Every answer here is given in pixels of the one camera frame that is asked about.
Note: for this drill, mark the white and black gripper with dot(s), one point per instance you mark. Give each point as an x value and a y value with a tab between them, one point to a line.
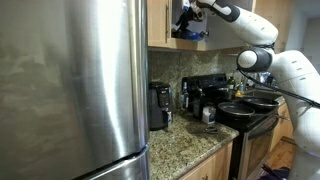
190	12

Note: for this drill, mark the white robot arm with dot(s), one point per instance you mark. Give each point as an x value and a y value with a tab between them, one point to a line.
296	77

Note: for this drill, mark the blue box in cabinet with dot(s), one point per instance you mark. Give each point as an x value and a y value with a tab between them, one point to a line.
190	35

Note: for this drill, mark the clear glass bottle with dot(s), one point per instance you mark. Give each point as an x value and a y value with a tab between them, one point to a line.
184	97

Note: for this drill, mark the green dish soap bottle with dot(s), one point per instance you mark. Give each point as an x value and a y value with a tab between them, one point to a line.
231	83

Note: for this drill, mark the dark glass bottle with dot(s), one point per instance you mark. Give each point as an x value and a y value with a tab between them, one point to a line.
198	103

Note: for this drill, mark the lower wooden counter cabinet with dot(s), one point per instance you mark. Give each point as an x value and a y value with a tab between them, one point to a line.
215	167

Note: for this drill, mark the black electric stove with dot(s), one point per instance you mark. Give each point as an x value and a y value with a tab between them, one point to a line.
252	145

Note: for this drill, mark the far upper wooden cabinets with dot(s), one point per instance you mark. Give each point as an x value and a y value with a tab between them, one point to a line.
279	13

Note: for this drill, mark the wooden cabinets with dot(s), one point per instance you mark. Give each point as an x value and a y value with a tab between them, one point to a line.
279	13
284	127

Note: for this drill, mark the white salt container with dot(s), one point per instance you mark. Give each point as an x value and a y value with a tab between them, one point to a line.
208	114

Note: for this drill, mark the near black frying pan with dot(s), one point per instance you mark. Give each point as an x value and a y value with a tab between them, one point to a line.
240	111

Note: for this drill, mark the black frying pan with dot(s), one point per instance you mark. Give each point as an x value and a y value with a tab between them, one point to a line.
260	103
240	111

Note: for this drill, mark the far black frying pan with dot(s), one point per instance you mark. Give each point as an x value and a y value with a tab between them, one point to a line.
260	103

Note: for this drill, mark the black scissors on counter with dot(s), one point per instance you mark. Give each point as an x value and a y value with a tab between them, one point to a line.
211	130

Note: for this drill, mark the stainless steel refrigerator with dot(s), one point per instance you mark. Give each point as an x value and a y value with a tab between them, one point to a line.
73	90

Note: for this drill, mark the far lower wooden cabinets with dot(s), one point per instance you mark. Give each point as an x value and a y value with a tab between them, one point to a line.
284	127

